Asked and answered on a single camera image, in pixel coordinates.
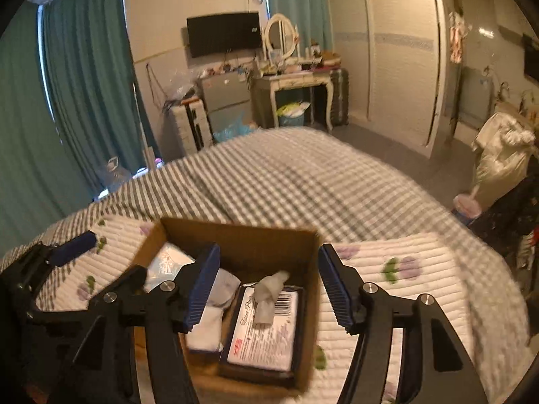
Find oval vanity mirror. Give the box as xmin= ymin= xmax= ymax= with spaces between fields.
xmin=263 ymin=13 xmax=301 ymax=61

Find cream hanging coat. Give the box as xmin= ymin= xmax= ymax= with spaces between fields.
xmin=471 ymin=111 xmax=537 ymax=212

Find dark suitcase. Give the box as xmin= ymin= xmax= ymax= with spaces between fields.
xmin=329 ymin=67 xmax=350 ymax=127

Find white stacked storage boxes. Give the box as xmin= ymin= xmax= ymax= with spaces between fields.
xmin=170 ymin=98 xmax=214 ymax=155

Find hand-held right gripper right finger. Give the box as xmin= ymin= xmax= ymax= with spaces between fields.
xmin=317 ymin=243 xmax=490 ymax=404

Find dark blue tissue pack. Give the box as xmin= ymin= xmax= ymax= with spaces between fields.
xmin=219 ymin=284 xmax=305 ymax=388

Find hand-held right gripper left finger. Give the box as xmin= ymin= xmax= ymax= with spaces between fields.
xmin=47 ymin=242 xmax=222 ymax=404

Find white folded cloth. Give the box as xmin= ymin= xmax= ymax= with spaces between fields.
xmin=185 ymin=267 xmax=242 ymax=353

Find hanging wall ornament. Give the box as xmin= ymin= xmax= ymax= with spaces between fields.
xmin=448 ymin=10 xmax=468 ymax=65

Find white sliding-door wardrobe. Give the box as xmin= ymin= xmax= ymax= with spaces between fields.
xmin=324 ymin=0 xmax=448 ymax=159

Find brown cardboard box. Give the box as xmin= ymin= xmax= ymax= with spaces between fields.
xmin=134 ymin=217 xmax=323 ymax=393

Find grey mini fridge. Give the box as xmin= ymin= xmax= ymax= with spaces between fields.
xmin=200 ymin=71 xmax=254 ymax=132

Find black wall television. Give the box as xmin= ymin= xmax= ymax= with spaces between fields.
xmin=186 ymin=12 xmax=262 ymax=59

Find pink lidded container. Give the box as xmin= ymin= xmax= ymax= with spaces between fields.
xmin=452 ymin=194 xmax=483 ymax=226

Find grey checked bed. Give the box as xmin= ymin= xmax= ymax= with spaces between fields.
xmin=0 ymin=128 xmax=532 ymax=404

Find white floral quilted mat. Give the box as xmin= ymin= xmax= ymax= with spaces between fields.
xmin=36 ymin=214 xmax=508 ymax=404

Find dark patterned clothes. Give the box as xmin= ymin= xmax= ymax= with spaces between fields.
xmin=476 ymin=176 xmax=539 ymax=271

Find clear water jug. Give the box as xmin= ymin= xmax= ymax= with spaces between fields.
xmin=95 ymin=157 xmax=134 ymax=195

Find teal window curtain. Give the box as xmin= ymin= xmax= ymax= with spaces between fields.
xmin=42 ymin=0 xmax=163 ymax=187
xmin=0 ymin=0 xmax=97 ymax=258
xmin=262 ymin=0 xmax=336 ymax=52

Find bin with yellow-green bag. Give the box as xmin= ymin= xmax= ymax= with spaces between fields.
xmin=276 ymin=101 xmax=313 ymax=128

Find cream dressing table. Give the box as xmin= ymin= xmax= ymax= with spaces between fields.
xmin=251 ymin=69 xmax=336 ymax=132

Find white pulled-out tissue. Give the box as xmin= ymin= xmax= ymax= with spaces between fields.
xmin=253 ymin=270 xmax=290 ymax=327

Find clear plastic bag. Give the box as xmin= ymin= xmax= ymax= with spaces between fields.
xmin=163 ymin=67 xmax=203 ymax=107

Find clear plastic wrapped packet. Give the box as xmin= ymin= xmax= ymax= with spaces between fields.
xmin=145 ymin=242 xmax=197 ymax=294

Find blue plastic bag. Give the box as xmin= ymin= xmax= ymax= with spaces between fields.
xmin=213 ymin=113 xmax=260 ymax=144

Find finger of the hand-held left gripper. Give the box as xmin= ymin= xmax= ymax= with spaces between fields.
xmin=0 ymin=231 xmax=97 ymax=330

